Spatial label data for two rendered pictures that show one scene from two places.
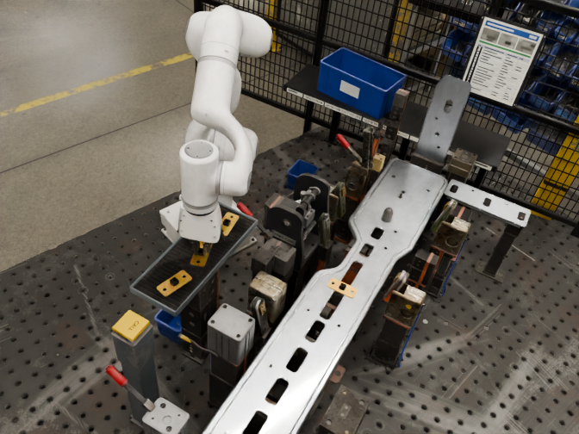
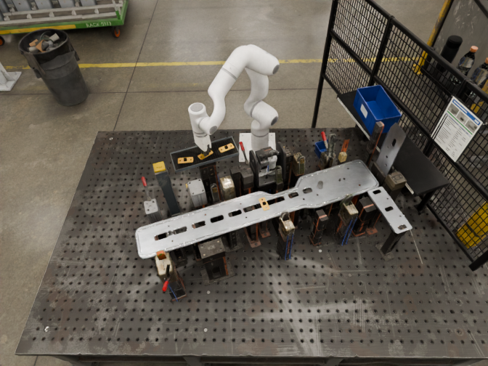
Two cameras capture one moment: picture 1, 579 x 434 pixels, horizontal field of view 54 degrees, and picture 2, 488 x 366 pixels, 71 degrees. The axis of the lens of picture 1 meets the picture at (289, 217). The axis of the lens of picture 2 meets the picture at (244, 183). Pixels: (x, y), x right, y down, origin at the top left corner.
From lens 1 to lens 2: 1.00 m
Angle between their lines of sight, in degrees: 33
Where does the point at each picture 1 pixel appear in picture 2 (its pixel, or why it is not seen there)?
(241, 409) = (181, 222)
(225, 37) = (233, 61)
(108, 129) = (289, 87)
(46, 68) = (284, 45)
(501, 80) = (452, 141)
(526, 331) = (372, 291)
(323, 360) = (226, 226)
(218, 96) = (217, 87)
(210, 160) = (196, 113)
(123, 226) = (227, 133)
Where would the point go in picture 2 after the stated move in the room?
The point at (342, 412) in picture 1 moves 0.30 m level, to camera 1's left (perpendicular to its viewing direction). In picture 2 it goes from (210, 247) to (174, 210)
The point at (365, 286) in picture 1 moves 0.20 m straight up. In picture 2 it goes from (275, 209) to (277, 188)
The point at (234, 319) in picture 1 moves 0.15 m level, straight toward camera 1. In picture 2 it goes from (197, 186) to (177, 205)
